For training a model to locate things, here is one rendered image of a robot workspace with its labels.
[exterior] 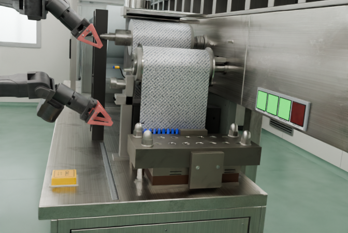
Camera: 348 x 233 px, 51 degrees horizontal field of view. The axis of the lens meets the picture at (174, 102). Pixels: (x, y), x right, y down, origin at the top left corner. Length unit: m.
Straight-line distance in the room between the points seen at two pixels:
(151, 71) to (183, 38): 0.31
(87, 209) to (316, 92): 0.65
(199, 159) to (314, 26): 0.48
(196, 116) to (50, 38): 5.62
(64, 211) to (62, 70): 5.83
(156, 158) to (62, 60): 5.78
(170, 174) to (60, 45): 5.77
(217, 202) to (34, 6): 0.81
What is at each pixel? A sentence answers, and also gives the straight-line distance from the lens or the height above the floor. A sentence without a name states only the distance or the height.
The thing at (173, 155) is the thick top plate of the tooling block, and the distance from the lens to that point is 1.08.
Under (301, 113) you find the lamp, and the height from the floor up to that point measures 1.19.
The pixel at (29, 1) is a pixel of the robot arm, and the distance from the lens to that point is 1.23.
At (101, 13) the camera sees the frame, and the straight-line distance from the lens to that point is 1.52.
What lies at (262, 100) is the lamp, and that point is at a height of 1.19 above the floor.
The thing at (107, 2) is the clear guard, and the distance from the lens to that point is 2.23.
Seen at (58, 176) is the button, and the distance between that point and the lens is 1.14.
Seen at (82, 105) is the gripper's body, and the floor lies 1.12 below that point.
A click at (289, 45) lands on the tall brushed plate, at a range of 1.00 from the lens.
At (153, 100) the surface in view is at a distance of 1.23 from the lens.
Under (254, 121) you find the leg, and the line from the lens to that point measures 1.53.
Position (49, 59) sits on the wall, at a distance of 6.77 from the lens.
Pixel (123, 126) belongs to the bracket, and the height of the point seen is 1.02.
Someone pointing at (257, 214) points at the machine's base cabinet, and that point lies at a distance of 1.19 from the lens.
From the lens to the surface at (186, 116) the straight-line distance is 1.27.
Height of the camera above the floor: 1.35
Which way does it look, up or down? 10 degrees down
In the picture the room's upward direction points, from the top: 4 degrees clockwise
